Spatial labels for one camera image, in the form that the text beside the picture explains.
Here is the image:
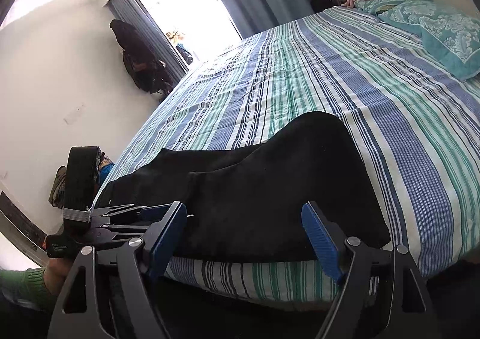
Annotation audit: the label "black pants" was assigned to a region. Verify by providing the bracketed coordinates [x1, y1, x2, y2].
[97, 112, 391, 263]

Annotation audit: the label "green sleeve left forearm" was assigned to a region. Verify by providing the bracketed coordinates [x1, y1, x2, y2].
[1, 268, 56, 311]

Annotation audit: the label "left hand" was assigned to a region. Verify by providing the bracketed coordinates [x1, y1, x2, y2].
[43, 258, 72, 296]

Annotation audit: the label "clothes pile on dresser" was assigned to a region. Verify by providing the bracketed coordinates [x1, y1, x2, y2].
[48, 153, 114, 209]

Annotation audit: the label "striped blue green bedspread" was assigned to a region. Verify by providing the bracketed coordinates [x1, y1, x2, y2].
[91, 5, 480, 304]

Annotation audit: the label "teal patterned pillow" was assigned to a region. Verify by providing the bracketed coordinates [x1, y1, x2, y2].
[354, 0, 479, 82]

